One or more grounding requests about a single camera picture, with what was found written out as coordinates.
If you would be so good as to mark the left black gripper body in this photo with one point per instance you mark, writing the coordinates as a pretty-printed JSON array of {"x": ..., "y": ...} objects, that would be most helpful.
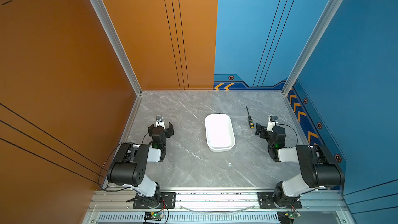
[{"x": 164, "y": 143}]

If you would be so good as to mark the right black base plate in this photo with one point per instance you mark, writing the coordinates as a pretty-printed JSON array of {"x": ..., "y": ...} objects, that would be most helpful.
[{"x": 268, "y": 200}]

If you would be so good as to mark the right aluminium corner post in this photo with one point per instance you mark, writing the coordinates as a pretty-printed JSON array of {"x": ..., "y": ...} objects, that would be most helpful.
[{"x": 323, "y": 22}]

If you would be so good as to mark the white plastic bin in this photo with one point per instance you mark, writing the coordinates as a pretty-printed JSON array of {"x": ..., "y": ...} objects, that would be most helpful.
[{"x": 219, "y": 132}]

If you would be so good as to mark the black yellow screwdriver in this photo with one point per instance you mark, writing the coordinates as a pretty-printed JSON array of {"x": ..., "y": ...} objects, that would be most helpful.
[{"x": 250, "y": 120}]

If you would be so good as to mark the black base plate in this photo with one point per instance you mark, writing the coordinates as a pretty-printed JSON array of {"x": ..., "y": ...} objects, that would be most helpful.
[
  {"x": 268, "y": 200},
  {"x": 158, "y": 201}
]

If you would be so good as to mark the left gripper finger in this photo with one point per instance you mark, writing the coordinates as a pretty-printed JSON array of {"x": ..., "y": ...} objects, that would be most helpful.
[
  {"x": 169, "y": 131},
  {"x": 150, "y": 130}
]

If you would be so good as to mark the aluminium corner post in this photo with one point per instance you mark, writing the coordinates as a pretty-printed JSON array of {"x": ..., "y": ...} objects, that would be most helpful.
[
  {"x": 108, "y": 26},
  {"x": 323, "y": 22}
]

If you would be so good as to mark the left green circuit board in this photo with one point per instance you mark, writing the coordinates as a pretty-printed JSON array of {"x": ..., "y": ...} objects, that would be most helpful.
[{"x": 153, "y": 217}]

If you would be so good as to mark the aluminium front rail frame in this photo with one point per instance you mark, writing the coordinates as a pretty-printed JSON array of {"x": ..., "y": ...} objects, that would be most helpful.
[{"x": 218, "y": 206}]

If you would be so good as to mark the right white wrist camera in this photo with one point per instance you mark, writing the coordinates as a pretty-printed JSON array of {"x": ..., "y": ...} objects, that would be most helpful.
[{"x": 272, "y": 121}]

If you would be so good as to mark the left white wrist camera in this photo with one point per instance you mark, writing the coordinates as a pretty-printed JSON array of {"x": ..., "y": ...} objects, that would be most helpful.
[{"x": 159, "y": 121}]

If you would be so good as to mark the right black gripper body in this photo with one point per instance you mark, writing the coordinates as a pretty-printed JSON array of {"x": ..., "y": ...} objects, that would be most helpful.
[{"x": 269, "y": 140}]

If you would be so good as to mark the green circuit board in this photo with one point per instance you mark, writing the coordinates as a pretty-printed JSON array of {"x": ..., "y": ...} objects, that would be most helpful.
[
  {"x": 288, "y": 218},
  {"x": 153, "y": 217}
]

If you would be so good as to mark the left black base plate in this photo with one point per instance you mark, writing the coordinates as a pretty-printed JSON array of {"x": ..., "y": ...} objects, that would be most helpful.
[{"x": 158, "y": 201}]

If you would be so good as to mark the left aluminium corner post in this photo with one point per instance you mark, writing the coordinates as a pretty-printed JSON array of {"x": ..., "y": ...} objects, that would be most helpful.
[{"x": 108, "y": 26}]

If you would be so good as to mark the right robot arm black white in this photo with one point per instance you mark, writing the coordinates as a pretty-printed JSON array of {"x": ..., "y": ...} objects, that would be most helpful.
[{"x": 317, "y": 166}]

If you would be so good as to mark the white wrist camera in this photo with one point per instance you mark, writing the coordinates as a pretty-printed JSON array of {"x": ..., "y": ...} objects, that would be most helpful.
[
  {"x": 159, "y": 121},
  {"x": 272, "y": 121}
]

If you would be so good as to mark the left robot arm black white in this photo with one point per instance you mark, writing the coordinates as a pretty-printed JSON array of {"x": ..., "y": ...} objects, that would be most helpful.
[{"x": 128, "y": 168}]

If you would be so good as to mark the right green circuit board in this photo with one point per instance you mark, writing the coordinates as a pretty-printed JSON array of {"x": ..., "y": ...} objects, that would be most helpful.
[{"x": 288, "y": 218}]

